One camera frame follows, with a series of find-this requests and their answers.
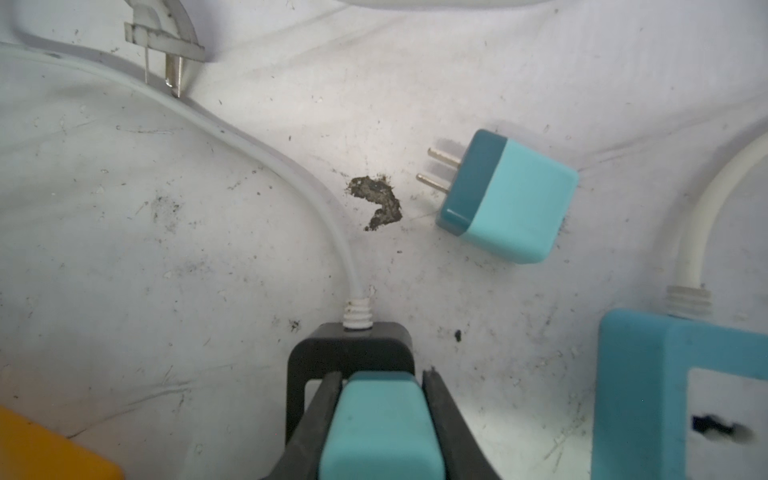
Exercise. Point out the teal adapter front black strip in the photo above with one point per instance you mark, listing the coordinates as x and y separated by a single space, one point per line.
382 429

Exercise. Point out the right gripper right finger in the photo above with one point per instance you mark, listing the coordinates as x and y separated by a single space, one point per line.
463 457

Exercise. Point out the black power strip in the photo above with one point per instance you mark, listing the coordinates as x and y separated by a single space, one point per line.
386 346

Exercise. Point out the orange power strip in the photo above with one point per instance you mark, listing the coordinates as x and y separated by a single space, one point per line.
30 451

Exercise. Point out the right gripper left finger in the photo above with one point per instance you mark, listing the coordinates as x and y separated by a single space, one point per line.
307 429

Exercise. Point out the teal adapter black strip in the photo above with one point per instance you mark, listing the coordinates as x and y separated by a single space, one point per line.
505 197
382 429

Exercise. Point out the blue power strip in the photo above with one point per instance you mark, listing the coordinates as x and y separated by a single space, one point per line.
643 361

